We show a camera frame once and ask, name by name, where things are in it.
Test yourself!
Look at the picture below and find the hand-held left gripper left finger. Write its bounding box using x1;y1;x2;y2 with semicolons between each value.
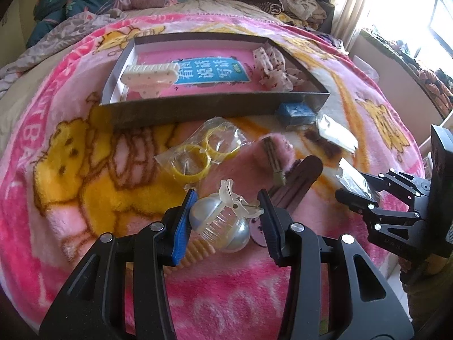
40;188;198;340

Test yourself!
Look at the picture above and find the purple round hair accessory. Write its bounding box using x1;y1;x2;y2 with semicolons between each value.
249;216;277;247

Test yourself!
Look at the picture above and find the white comb hair clip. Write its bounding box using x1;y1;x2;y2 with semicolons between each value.
120;61;180;98

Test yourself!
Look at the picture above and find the beige curtain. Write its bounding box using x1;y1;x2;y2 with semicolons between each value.
333;0;384;54

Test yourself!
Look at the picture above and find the white earring card packet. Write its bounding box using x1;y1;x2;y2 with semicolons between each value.
316;114;359;154

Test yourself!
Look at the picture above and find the small blue box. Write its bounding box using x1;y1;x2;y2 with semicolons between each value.
276;102;316;130

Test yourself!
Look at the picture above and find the orange plaid cloth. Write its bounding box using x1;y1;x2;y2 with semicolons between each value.
418;65;453;116

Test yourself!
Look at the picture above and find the mauve duckbill hair clip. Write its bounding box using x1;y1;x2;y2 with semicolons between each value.
271;155;323;216

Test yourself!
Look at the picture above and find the peach coil pearl hair tie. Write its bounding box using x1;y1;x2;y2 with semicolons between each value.
173;195;253;273

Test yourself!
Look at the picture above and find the brown furry hair clip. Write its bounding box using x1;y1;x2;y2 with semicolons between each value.
304;129;342;165

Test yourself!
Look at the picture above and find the clear plastic jewelry packet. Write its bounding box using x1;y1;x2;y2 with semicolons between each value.
338;159;381;201

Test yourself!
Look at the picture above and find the grey cardboard box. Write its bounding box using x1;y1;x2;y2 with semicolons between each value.
99;33;331;130

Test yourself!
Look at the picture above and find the window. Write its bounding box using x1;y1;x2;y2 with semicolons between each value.
361;0;453;89

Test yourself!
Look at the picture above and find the grey lilac floral sheet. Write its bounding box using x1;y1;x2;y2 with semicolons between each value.
0;10;124;93

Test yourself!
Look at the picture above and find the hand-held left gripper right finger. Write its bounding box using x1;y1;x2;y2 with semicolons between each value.
257;188;414;340

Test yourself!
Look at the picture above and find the clear packet of yellow rings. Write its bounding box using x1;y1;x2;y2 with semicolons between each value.
155;116;250;194

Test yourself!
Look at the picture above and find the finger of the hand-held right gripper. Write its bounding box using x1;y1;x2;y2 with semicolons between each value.
357;169;430;201
335;188;427;236

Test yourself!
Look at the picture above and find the pink printed bear blanket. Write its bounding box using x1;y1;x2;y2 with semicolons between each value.
0;12;427;340

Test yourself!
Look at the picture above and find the pink fluffy hair clip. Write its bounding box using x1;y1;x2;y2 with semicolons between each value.
248;133;298;188

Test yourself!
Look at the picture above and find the translucent claw hair clip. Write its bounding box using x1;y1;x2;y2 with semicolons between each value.
198;180;265;243

